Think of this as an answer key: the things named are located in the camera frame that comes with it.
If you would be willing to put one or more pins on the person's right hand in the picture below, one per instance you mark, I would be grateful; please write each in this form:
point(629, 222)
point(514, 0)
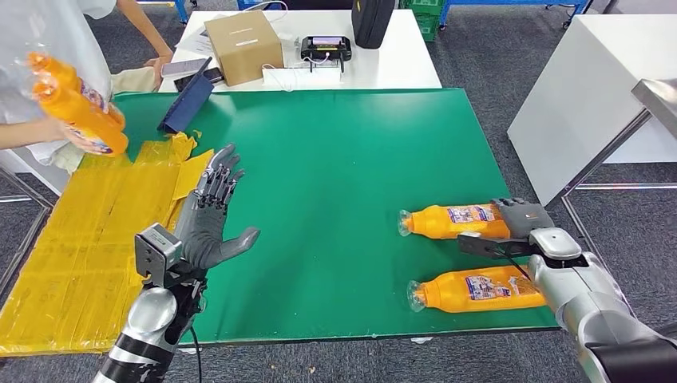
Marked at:
point(66, 135)

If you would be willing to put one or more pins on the person's left hand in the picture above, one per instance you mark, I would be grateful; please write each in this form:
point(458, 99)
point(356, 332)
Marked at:
point(159, 66)

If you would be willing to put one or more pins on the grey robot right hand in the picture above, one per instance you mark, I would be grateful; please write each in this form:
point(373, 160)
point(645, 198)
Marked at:
point(523, 219)

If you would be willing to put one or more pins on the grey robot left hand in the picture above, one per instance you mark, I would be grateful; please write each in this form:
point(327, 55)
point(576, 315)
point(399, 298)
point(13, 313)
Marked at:
point(211, 238)

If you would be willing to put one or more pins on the orange bottle with clear cap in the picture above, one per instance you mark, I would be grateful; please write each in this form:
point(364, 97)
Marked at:
point(449, 291)
point(439, 222)
point(58, 69)
point(79, 113)

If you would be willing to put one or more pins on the person's left forearm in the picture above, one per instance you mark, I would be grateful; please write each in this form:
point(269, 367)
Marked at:
point(143, 26)

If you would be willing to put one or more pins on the person's right forearm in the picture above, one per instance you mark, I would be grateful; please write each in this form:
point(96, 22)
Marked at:
point(26, 135)

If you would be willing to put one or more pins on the phone with light screen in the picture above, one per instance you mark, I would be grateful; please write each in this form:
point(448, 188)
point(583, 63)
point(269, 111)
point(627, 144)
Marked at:
point(182, 67)

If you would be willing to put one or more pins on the printed paper sheets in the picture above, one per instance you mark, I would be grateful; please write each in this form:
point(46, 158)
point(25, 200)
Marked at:
point(195, 45)

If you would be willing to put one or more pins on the tablet in blue case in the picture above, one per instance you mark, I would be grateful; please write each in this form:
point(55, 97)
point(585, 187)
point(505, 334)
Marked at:
point(185, 105)

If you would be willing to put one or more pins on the black phone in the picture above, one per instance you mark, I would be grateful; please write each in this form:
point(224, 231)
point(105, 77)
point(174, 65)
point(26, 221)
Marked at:
point(214, 75)

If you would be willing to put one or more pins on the brown cardboard box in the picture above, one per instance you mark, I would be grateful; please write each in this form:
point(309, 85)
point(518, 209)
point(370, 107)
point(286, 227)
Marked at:
point(243, 47)

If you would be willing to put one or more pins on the person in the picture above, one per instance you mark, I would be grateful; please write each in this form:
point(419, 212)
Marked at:
point(42, 31)

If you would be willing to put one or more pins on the yellow tape sheet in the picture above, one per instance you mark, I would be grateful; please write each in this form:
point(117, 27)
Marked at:
point(79, 253)

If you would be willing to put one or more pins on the white charger block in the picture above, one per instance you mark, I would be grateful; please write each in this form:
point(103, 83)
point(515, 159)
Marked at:
point(288, 43)

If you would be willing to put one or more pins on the green table mat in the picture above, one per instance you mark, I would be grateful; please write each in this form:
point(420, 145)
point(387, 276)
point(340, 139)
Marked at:
point(317, 158)

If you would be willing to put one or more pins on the large white table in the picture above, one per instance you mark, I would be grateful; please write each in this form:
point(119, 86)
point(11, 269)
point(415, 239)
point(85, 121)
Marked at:
point(582, 100)

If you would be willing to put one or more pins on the black handheld controller with screen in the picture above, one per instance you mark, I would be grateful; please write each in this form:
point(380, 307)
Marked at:
point(325, 53)

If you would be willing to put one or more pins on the steel table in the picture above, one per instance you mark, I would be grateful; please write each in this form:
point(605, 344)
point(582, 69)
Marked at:
point(658, 100)

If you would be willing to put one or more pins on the black bag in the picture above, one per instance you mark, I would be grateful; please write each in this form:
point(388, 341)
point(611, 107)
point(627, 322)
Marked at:
point(373, 24)

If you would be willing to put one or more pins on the green plastic crate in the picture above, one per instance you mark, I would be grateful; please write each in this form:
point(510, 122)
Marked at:
point(425, 24)

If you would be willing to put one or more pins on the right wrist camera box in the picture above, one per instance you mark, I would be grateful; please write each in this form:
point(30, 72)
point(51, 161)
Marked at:
point(486, 246)

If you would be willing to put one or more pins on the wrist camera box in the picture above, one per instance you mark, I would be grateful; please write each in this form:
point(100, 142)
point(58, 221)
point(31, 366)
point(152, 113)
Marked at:
point(156, 251)
point(486, 246)

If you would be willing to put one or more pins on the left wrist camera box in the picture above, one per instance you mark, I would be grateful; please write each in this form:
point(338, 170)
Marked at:
point(156, 251)

